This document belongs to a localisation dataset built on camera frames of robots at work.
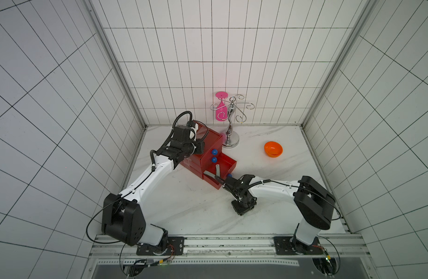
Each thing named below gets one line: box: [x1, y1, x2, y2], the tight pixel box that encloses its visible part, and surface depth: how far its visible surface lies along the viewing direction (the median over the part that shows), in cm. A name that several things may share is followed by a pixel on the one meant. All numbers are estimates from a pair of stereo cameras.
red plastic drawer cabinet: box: [179, 119, 237, 190], surface depth 89 cm
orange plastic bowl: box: [264, 141, 284, 159], surface depth 105 cm
